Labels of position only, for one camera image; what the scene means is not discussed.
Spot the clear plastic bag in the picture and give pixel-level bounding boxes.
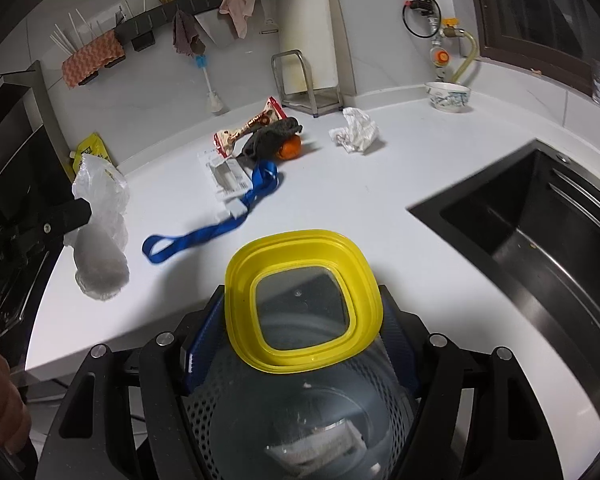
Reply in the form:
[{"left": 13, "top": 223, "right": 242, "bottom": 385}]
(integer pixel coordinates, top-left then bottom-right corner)
[{"left": 65, "top": 154, "right": 130, "bottom": 301}]

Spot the blue lanyard strap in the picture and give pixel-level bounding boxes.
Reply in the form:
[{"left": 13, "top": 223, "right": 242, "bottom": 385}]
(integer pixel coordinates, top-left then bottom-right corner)
[{"left": 140, "top": 159, "right": 282, "bottom": 265}]

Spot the yellow plastic lid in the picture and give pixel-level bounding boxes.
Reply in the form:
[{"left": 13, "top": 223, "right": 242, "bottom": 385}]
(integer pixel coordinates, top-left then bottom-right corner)
[{"left": 224, "top": 230, "right": 384, "bottom": 375}]

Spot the clear plastic package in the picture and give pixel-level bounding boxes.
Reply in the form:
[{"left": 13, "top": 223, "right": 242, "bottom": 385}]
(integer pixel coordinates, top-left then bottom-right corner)
[{"left": 265, "top": 418, "right": 367, "bottom": 477}]

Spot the white blister package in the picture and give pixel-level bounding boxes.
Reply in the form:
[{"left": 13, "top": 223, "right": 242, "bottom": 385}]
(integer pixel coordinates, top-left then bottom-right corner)
[{"left": 198, "top": 151, "right": 252, "bottom": 202}]

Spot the white tissue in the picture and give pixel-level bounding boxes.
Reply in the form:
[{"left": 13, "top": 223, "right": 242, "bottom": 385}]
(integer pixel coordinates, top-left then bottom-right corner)
[{"left": 329, "top": 107, "right": 379, "bottom": 153}]

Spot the dark grey cloth rag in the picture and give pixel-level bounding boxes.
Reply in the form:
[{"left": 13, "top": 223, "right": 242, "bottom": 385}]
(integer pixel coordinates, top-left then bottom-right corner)
[{"left": 239, "top": 117, "right": 302, "bottom": 164}]

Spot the red cream snack wrapper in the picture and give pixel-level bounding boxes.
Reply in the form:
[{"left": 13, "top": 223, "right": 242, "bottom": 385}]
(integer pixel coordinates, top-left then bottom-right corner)
[{"left": 212, "top": 96, "right": 287, "bottom": 159}]

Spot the grey perforated trash bin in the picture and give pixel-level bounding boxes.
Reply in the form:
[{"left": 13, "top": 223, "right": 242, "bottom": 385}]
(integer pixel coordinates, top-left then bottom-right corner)
[{"left": 184, "top": 335, "right": 414, "bottom": 479}]

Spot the black kitchen sink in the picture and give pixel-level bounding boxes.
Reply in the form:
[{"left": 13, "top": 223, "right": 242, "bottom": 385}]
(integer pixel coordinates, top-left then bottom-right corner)
[{"left": 409, "top": 140, "right": 600, "bottom": 418}]

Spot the left hand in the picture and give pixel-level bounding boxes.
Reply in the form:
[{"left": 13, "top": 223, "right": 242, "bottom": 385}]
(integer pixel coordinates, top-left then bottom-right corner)
[{"left": 0, "top": 355, "right": 31, "bottom": 454}]

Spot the black oven appliance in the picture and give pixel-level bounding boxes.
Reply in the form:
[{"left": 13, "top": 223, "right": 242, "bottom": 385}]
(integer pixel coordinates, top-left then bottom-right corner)
[{"left": 0, "top": 62, "right": 73, "bottom": 377}]

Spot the green yellow seasoning pouch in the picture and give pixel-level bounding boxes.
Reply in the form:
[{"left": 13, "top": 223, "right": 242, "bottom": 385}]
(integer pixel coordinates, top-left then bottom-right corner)
[{"left": 70, "top": 132, "right": 112, "bottom": 179}]

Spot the orange patterned dish cloth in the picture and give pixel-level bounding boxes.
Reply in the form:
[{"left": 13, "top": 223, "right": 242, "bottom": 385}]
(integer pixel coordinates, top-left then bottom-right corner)
[{"left": 61, "top": 29, "right": 125, "bottom": 89}]

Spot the blue white bottle brush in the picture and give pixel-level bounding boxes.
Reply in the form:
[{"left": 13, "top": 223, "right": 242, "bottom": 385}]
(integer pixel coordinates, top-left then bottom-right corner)
[{"left": 195, "top": 54, "right": 225, "bottom": 116}]

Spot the brown hanging cloth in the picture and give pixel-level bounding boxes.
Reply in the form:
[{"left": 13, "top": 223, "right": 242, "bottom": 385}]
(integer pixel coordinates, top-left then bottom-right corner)
[{"left": 172, "top": 10, "right": 206, "bottom": 58}]

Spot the white patterned ceramic bowl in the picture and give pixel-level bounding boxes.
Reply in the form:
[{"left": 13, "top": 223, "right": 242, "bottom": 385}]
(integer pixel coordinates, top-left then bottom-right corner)
[{"left": 425, "top": 81, "right": 471, "bottom": 113}]

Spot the metal cutting board rack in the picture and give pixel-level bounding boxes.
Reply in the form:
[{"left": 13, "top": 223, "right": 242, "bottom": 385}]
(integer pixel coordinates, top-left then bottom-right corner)
[{"left": 271, "top": 49, "right": 344, "bottom": 118}]

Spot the pink hanging cloth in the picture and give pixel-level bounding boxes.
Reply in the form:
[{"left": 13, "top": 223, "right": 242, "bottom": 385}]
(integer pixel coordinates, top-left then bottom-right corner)
[{"left": 219, "top": 0, "right": 257, "bottom": 39}]

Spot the black wall rail rack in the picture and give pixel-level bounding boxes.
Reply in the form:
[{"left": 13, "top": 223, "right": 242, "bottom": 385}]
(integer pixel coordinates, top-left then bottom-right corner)
[{"left": 113, "top": 0, "right": 273, "bottom": 53}]

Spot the gas valve with hose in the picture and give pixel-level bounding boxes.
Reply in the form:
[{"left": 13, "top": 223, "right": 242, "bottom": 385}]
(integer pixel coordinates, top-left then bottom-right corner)
[{"left": 401, "top": 0, "right": 479, "bottom": 84}]

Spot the dark window frame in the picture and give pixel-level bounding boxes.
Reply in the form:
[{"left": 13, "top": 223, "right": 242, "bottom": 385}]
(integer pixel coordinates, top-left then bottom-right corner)
[{"left": 474, "top": 0, "right": 600, "bottom": 96}]

